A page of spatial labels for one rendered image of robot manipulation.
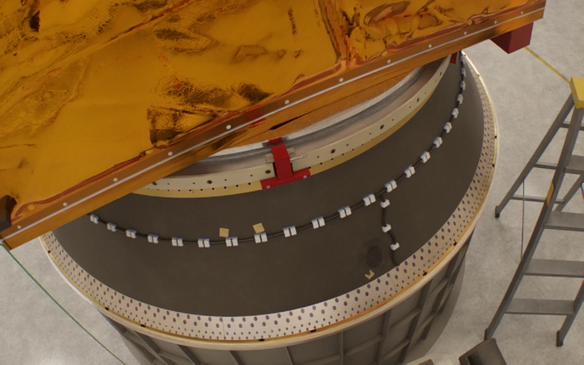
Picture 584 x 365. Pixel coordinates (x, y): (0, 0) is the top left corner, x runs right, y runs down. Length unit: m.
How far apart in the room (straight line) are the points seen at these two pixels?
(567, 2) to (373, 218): 5.05
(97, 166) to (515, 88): 3.75
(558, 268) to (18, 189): 2.32
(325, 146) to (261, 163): 0.16
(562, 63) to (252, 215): 3.99
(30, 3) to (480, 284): 2.80
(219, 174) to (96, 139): 0.38
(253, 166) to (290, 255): 0.32
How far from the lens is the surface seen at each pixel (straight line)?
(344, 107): 1.35
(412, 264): 1.69
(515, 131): 3.98
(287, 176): 1.31
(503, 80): 4.44
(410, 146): 1.56
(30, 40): 0.94
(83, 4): 0.93
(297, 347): 1.81
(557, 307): 2.82
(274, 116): 1.30
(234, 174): 1.30
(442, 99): 1.70
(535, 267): 2.52
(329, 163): 1.40
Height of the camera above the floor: 2.67
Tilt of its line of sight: 48 degrees down
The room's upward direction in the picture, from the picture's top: 9 degrees counter-clockwise
